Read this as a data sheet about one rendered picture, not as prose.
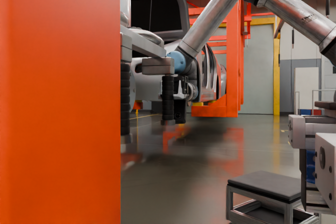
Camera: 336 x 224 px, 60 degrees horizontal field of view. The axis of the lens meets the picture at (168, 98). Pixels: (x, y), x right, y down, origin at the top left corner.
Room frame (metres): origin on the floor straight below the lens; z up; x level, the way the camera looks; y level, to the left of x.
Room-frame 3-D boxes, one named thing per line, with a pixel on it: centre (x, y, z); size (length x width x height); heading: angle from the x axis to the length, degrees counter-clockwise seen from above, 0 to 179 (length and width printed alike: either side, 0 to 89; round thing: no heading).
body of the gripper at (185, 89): (1.01, -0.04, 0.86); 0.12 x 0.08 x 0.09; 165
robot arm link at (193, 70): (1.14, -0.07, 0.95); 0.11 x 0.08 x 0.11; 160
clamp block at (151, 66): (0.88, 0.03, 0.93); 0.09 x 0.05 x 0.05; 75
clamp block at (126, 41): (0.55, 0.12, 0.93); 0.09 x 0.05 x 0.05; 75
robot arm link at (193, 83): (1.16, -0.08, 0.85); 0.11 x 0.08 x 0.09; 165
